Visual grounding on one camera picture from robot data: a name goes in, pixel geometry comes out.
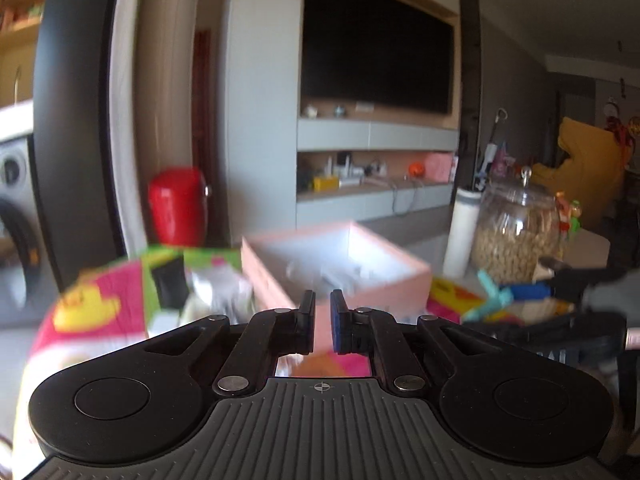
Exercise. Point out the teal plastic item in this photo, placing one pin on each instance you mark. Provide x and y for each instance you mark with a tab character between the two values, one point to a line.
492	295

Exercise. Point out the white washing machine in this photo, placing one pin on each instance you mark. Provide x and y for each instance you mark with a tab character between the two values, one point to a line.
15	240

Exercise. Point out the blue cylindrical item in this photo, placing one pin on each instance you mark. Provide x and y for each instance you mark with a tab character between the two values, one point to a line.
530	292

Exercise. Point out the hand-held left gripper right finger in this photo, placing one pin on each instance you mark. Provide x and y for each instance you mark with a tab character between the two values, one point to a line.
340	321

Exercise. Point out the red wooden door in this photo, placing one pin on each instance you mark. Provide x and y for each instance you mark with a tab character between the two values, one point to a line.
202	110

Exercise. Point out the colourful toy figure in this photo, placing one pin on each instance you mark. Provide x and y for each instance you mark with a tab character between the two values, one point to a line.
567	217

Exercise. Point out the black plastic item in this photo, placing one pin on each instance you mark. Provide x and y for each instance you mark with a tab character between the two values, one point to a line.
170	280

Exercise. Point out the yellow toy box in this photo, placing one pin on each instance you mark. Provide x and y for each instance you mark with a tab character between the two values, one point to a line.
326	183

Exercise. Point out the black flat television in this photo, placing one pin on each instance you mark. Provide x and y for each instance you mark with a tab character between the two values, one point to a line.
375	40

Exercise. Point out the colourful cartoon play mat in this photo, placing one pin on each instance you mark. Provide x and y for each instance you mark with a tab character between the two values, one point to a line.
90	305

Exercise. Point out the glass jar of peanuts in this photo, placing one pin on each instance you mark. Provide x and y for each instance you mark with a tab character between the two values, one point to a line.
515	240

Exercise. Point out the red round bin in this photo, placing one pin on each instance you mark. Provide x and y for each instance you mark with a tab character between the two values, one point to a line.
177	205

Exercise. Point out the pink cardboard box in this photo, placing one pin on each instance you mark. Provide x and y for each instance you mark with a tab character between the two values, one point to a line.
400	280

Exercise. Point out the wooden cupboard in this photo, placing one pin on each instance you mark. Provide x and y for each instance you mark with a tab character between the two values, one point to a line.
20	60

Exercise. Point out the white thermos bottle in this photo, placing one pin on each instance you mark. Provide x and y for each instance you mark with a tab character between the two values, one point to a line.
462	235

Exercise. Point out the orange pumpkin toy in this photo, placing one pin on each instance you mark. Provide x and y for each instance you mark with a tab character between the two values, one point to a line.
416	169

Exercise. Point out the pale grey item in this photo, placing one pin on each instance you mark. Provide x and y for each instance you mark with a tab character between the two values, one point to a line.
220	292

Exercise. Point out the pink box on shelf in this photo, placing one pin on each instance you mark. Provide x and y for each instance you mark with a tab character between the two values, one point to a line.
440	166

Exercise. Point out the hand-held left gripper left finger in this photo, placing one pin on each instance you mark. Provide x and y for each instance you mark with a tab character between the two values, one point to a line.
306	317

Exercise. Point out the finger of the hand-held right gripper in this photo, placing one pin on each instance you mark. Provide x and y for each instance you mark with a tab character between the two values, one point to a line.
570	280

